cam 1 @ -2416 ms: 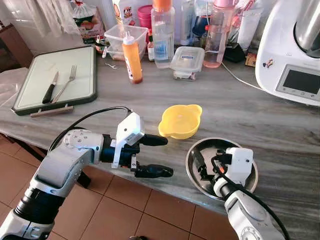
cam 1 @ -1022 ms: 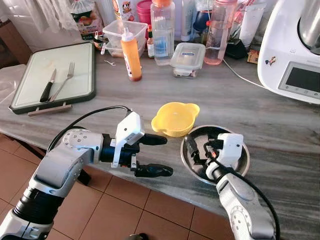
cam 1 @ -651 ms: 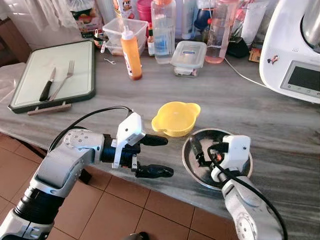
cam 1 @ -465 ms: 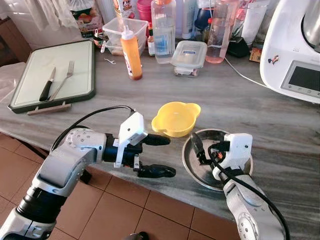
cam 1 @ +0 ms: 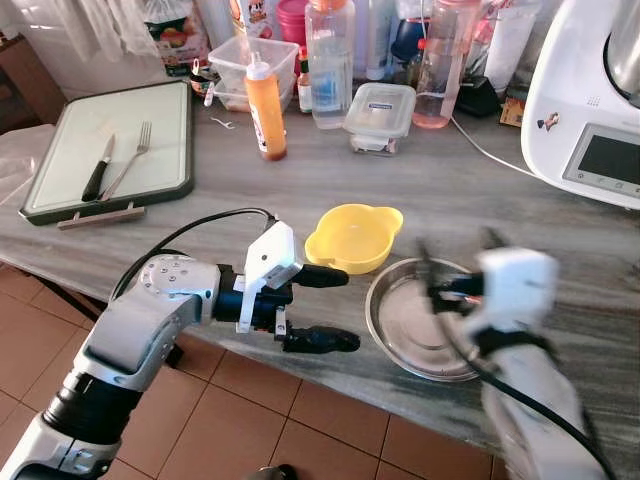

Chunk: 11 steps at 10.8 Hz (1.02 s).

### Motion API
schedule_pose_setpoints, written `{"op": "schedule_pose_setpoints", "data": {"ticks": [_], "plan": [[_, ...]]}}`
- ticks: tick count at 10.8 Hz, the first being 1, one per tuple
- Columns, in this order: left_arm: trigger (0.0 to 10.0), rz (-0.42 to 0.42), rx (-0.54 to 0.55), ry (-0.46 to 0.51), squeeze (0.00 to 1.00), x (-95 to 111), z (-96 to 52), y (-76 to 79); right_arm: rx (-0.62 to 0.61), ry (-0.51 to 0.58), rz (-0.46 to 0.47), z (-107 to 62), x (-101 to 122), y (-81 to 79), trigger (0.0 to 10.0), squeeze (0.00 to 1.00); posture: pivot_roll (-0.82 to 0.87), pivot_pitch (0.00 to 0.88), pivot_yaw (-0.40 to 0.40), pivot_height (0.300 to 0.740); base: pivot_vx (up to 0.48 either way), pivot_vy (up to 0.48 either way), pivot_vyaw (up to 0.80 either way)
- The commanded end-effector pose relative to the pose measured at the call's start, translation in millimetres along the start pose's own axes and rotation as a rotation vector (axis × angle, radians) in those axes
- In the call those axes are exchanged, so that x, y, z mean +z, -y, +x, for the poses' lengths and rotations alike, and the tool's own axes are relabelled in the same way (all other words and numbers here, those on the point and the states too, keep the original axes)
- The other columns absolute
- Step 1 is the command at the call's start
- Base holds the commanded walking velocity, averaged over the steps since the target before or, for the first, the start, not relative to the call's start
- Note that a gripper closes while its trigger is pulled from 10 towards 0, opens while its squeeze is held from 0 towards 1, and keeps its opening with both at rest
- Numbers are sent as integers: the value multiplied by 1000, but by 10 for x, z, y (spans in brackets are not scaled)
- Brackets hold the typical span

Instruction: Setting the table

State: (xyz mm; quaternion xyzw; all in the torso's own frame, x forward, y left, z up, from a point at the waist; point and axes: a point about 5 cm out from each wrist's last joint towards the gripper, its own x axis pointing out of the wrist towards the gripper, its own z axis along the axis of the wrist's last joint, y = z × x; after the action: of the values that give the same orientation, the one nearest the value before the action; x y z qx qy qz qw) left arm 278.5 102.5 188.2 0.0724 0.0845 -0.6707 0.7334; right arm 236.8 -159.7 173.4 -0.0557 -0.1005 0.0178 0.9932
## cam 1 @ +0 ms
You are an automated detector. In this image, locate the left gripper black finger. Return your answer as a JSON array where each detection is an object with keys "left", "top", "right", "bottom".
[
  {"left": 280, "top": 325, "right": 362, "bottom": 357},
  {"left": 288, "top": 263, "right": 351, "bottom": 291}
]

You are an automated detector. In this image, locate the lidded glass food container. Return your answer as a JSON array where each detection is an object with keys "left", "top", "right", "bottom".
[{"left": 343, "top": 82, "right": 418, "bottom": 157}]

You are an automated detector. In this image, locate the small black device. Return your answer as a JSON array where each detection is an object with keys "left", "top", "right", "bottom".
[{"left": 460, "top": 75, "right": 504, "bottom": 119}]

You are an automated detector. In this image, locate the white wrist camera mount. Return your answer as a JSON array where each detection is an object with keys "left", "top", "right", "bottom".
[
  {"left": 238, "top": 221, "right": 303, "bottom": 333},
  {"left": 468, "top": 247, "right": 561, "bottom": 339}
]

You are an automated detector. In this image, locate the round steel plate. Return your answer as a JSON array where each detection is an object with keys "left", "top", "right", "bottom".
[{"left": 364, "top": 257, "right": 501, "bottom": 384}]

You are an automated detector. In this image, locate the clear plastic tub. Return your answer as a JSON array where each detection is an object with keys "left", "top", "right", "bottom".
[{"left": 208, "top": 37, "right": 299, "bottom": 113}]

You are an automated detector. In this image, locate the printed snack bag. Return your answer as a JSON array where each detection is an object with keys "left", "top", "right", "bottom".
[{"left": 140, "top": 0, "right": 212, "bottom": 77}]

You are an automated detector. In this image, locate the white power cable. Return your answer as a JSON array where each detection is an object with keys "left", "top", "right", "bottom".
[{"left": 450, "top": 115, "right": 546, "bottom": 183}]

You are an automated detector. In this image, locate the clear bottle with pink lid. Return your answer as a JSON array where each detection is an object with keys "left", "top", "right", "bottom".
[{"left": 412, "top": 0, "right": 487, "bottom": 130}]

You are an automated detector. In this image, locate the pink plastic canister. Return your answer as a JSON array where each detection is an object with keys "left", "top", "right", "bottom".
[{"left": 275, "top": 0, "right": 310, "bottom": 47}]

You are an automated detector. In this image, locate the steel fork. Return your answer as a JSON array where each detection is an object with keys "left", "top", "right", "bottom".
[{"left": 100, "top": 121, "right": 154, "bottom": 201}]

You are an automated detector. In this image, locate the white printed drink bottle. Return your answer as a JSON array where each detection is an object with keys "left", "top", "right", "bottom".
[{"left": 228, "top": 0, "right": 274, "bottom": 41}]

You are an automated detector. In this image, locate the dark wooden chair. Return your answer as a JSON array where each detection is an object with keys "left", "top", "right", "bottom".
[{"left": 0, "top": 33, "right": 68, "bottom": 133}]

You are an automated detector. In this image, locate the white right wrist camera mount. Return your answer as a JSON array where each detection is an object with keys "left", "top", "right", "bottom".
[{"left": 468, "top": 247, "right": 561, "bottom": 339}]

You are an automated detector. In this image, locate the white plastic bag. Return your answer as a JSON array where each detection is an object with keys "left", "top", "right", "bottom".
[{"left": 0, "top": 125, "right": 59, "bottom": 209}]

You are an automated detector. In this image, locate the yellow plastic bowl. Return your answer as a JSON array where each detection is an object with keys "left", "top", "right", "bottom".
[{"left": 304, "top": 203, "right": 406, "bottom": 276}]

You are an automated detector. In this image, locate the clear bottle with orange cap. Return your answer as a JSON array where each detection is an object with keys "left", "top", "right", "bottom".
[{"left": 305, "top": 0, "right": 357, "bottom": 131}]

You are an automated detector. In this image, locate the small red-capped white bottle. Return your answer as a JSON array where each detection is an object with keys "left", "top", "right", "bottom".
[{"left": 297, "top": 48, "right": 314, "bottom": 114}]

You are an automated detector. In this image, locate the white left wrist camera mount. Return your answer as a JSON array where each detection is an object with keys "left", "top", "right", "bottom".
[{"left": 238, "top": 221, "right": 303, "bottom": 333}]

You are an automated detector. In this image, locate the white kitchen cooking machine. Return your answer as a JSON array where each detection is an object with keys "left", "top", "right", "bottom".
[{"left": 520, "top": 0, "right": 640, "bottom": 211}]

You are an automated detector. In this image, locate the dark robot foot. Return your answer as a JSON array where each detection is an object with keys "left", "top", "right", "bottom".
[{"left": 245, "top": 463, "right": 300, "bottom": 480}]

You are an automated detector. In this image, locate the black-handled table knife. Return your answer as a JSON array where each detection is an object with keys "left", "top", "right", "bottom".
[{"left": 81, "top": 134, "right": 117, "bottom": 204}]

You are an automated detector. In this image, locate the green-rimmed white cutting board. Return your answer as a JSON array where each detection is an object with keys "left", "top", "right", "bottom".
[{"left": 20, "top": 80, "right": 195, "bottom": 227}]

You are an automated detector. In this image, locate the white hanging towel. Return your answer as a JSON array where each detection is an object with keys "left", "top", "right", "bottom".
[{"left": 72, "top": 0, "right": 153, "bottom": 59}]

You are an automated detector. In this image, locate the orange squeeze sauce bottle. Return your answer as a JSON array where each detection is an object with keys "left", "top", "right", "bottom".
[{"left": 244, "top": 52, "right": 289, "bottom": 162}]

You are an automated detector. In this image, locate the dark blue cup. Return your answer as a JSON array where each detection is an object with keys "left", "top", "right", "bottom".
[{"left": 392, "top": 14, "right": 427, "bottom": 63}]

